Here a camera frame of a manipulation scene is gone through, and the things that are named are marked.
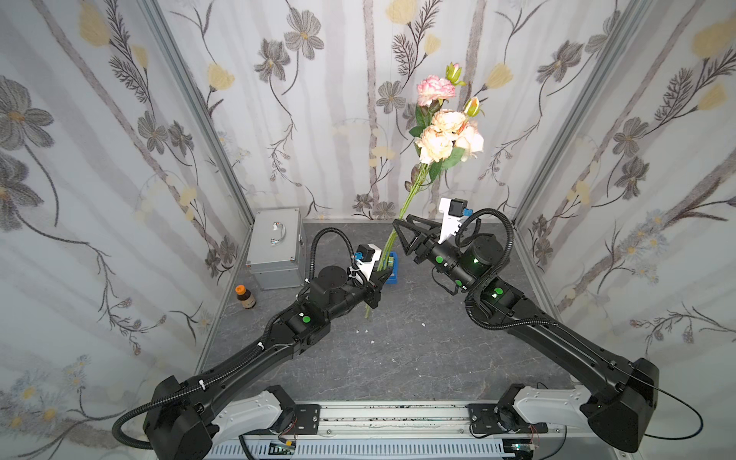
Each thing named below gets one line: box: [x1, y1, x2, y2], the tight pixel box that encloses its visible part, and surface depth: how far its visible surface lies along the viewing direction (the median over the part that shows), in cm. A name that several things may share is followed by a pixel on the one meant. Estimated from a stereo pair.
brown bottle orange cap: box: [234, 284, 256, 310], surface depth 93 cm
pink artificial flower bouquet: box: [365, 62, 484, 319], surface depth 52 cm
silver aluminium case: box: [246, 207, 307, 291], surface depth 95 cm
